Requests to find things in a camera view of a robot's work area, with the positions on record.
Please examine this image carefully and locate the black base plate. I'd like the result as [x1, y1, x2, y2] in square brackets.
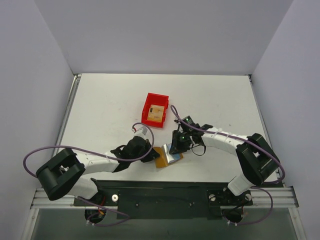
[88, 180, 253, 220]

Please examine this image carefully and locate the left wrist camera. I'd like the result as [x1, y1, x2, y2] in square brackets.
[132, 126, 148, 139]

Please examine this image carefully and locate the aluminium frame rail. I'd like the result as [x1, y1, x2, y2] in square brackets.
[30, 185, 300, 210]

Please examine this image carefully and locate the red plastic bin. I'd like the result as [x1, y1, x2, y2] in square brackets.
[141, 92, 169, 128]

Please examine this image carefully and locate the orange credit card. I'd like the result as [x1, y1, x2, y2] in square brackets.
[147, 104, 165, 123]

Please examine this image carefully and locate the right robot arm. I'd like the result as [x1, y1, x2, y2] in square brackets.
[169, 116, 279, 205]

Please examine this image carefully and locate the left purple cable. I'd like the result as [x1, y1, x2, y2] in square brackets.
[22, 122, 155, 227]

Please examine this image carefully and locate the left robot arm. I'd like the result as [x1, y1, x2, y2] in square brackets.
[35, 136, 160, 206]

